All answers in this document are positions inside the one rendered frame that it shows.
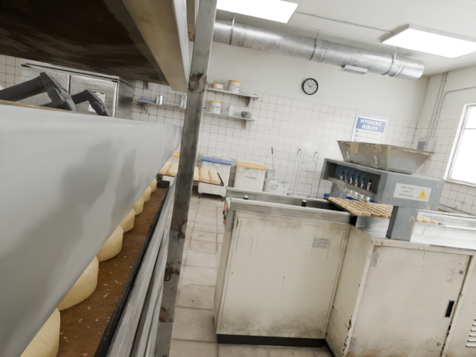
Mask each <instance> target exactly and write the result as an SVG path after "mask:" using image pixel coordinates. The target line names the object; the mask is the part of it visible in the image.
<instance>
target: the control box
mask: <svg viewBox="0 0 476 357"><path fill-rule="evenodd" d="M226 204H227V207H226ZM225 207H226V209H225ZM227 209H228V210H227ZM224 210H225V213H224V215H226V219H225V221H223V224H224V226H225V231H226V232H231V227H232V218H233V214H234V210H230V198H225V206H224ZM224 215H222V219H224Z"/></svg>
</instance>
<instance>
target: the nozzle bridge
mask: <svg viewBox="0 0 476 357"><path fill-rule="evenodd" d="M340 166H343V167H341V168H340V169H339V167H340ZM346 167H349V168H346ZM345 168H346V169H345ZM352 168H354V169H352ZM338 169H339V171H338ZM344 169H345V170H344ZM350 169H352V170H350ZM358 169H359V170H360V171H357V172H355V174H354V180H356V179H357V176H358V175H359V174H360V173H361V172H363V171H367V172H363V173H362V174H361V175H360V178H359V179H360V181H359V182H362V180H363V177H364V178H365V176H366V175H367V174H369V173H372V174H369V175H367V176H366V178H365V184H368V182H369V180H370V179H372V186H371V189H370V191H367V190H366V189H367V186H366V185H365V186H364V189H362V188H361V184H359V185H358V187H356V186H355V182H353V185H351V184H349V183H350V180H348V183H345V182H344V181H345V178H344V179H343V181H340V178H341V177H340V176H338V175H341V173H342V171H343V170H344V177H346V175H347V172H348V171H349V170H350V172H349V179H350V178H351V177H352V174H353V173H354V171H356V170H358ZM337 171H338V175H337ZM320 178H321V179H323V180H328V181H331V182H332V185H331V191H330V194H329V197H333V198H341V199H346V196H347V189H350V190H352V191H355V192H357V193H360V194H362V195H364V196H367V197H369V198H372V199H374V200H375V202H377V203H380V204H385V205H393V209H392V213H391V216H390V221H389V225H388V228H387V232H386V235H385V236H386V237H387V238H388V239H393V240H400V241H406V242H410V241H411V238H412V233H413V231H414V226H415V223H416V220H417V215H418V212H419V209H422V210H432V211H437V210H438V205H439V202H440V199H441V195H442V192H443V187H444V185H445V181H440V180H436V179H432V178H427V177H423V176H417V175H414V174H412V175H409V174H401V173H395V172H391V171H383V170H380V169H374V168H371V167H367V166H362V165H358V164H353V163H349V162H346V161H343V160H338V159H329V158H324V163H323V166H322V172H321V176H320ZM338 185H340V186H342V188H343V187H345V188H347V189H346V192H345V193H343V191H342V189H341V190H340V191H339V190H338Z"/></svg>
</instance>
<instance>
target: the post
mask: <svg viewBox="0 0 476 357"><path fill-rule="evenodd" d="M216 9H217V0H199V4H198V15H197V21H196V27H195V37H194V44H193V54H192V60H191V70H190V76H189V83H188V93H187V99H186V110H185V116H184V122H183V133H182V139H181V149H180V155H179V161H178V172H177V178H176V189H175V195H174V206H173V212H172V218H171V229H170V234H169V245H168V251H167V257H166V268H165V274H164V284H163V291H162V297H161V307H160V313H159V323H158V330H157V340H156V346H155V352H154V357H169V353H170V348H171V338H172V332H173V326H174V317H175V311H176V301H177V295H178V290H179V280H180V275H181V264H182V259H183V249H184V244H185V238H186V228H187V222H188V213H189V207H190V201H191V191H192V186H193V176H194V171H195V165H196V155H197V149H198V140H199V134H200V124H201V118H202V113H203V103H204V98H205V87H206V82H207V76H208V67H209V61H210V51H211V45H212V40H213V30H214V24H215V14H216Z"/></svg>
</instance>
